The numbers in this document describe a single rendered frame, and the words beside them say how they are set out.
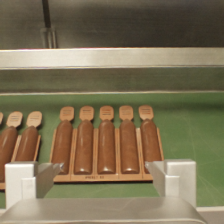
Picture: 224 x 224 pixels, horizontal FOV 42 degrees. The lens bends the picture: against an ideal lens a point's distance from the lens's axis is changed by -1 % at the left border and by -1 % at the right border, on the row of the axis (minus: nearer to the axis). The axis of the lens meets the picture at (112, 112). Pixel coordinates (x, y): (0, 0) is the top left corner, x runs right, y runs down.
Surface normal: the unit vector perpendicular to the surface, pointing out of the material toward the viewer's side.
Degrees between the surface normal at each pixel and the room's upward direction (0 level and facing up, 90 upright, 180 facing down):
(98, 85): 90
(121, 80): 90
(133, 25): 90
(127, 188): 2
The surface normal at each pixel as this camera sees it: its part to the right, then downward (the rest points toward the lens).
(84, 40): 0.01, 0.70
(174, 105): -0.01, -0.72
